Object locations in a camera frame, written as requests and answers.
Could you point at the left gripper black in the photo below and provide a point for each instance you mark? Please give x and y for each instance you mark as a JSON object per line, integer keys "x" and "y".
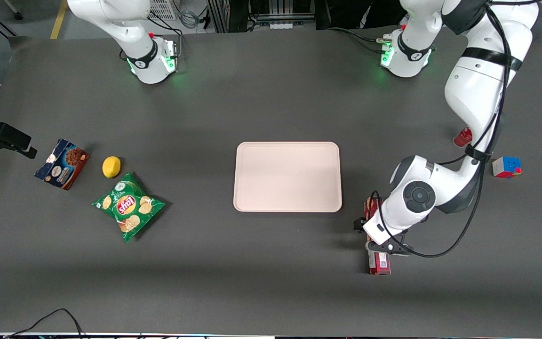
{"x": 360, "y": 224}

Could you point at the red tartan cookie box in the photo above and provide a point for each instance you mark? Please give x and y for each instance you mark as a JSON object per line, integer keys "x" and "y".
{"x": 380, "y": 266}

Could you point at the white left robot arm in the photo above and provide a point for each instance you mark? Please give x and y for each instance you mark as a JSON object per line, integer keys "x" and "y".
{"x": 468, "y": 89}

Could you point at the blue chocolate cookie box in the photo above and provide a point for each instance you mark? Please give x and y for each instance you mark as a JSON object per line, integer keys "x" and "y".
{"x": 61, "y": 165}

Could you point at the beige plastic tray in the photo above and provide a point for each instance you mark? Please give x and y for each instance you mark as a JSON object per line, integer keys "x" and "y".
{"x": 287, "y": 176}

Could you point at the white perforated box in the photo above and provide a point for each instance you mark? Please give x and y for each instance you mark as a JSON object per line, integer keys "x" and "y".
{"x": 163, "y": 9}

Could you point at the yellow lemon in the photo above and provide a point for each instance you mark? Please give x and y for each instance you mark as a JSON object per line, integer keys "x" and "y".
{"x": 111, "y": 167}

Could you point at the green chips bag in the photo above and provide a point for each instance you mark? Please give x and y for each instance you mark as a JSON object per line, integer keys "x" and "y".
{"x": 127, "y": 207}

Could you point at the red soda bottle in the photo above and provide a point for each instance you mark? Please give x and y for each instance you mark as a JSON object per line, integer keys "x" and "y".
{"x": 462, "y": 138}

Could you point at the colourful puzzle cube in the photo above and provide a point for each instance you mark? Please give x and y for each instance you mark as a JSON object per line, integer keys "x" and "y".
{"x": 506, "y": 167}

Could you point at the white power strip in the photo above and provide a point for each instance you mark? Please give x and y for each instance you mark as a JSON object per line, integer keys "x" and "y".
{"x": 280, "y": 26}

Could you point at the aluminium rack frame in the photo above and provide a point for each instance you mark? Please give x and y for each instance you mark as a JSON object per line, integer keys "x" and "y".
{"x": 217, "y": 14}

